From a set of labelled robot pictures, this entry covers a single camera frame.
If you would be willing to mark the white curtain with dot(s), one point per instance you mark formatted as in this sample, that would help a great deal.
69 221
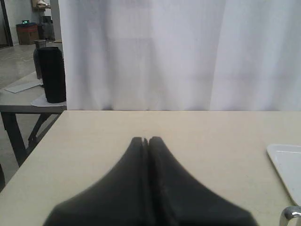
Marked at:
182 54

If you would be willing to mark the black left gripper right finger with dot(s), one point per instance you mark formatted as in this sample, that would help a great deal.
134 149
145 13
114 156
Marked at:
180 200

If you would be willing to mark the white paper under speaker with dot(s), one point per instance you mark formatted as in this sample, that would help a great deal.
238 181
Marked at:
42 102

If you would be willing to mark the steel mug with kibble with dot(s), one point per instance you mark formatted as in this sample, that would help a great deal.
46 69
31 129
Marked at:
288 214

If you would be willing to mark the white plastic tray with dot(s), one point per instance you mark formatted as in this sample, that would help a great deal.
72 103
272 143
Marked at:
287 162

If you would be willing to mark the cardboard box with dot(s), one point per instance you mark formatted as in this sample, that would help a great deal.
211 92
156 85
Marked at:
27 33

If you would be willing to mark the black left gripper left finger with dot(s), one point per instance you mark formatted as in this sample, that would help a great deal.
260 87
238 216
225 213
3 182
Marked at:
120 198

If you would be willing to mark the grey metal vase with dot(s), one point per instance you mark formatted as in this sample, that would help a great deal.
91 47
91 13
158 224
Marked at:
38 44

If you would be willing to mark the white paper sheet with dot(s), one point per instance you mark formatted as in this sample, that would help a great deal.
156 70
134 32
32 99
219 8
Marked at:
25 86

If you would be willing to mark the grey side table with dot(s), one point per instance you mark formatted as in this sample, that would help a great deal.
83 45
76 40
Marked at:
12 104

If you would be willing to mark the black cylindrical speaker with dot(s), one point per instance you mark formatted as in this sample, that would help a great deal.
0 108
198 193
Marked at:
53 74

